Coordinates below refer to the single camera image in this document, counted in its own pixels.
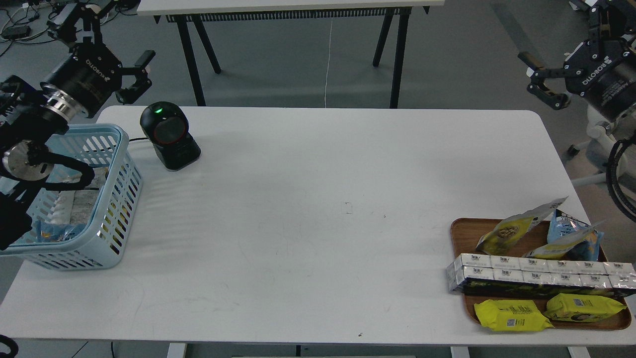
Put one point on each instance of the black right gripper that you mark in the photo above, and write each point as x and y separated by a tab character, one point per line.
608	82

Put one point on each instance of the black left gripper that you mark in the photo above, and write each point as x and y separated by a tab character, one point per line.
91	73

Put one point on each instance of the yellow white snack pouch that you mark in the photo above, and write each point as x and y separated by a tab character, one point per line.
509	231

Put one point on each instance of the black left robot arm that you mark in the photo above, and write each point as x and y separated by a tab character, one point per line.
33	116

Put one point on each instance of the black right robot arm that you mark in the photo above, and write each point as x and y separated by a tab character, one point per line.
619	197

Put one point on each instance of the white snack packet in basket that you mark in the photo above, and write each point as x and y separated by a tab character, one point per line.
75	207

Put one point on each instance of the light blue plastic basket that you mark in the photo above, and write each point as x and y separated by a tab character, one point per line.
102	243

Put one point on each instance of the blue snack bag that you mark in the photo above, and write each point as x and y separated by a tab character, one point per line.
563	224

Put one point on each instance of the blue snack packet in basket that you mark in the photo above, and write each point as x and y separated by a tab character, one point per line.
56	233

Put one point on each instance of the yellow silver snack bag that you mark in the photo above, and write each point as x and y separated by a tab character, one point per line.
557	250

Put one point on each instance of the black barcode scanner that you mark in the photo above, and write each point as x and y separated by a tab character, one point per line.
166	126

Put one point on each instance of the white office chair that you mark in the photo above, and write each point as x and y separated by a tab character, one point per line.
591	144

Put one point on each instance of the black power adapter on floor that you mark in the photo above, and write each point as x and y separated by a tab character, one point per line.
16	32

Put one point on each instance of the brown wooden tray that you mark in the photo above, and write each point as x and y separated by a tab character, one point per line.
465	234

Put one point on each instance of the silver wrapped box pack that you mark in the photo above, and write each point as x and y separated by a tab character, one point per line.
506	276

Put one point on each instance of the yellow wet wipes pack right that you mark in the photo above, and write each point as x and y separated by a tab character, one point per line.
582	308

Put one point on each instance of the yellow wet wipes pack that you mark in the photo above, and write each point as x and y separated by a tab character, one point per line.
582	308
511	316

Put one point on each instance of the yellow wet wipes pack left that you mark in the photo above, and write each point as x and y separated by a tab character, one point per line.
511	316

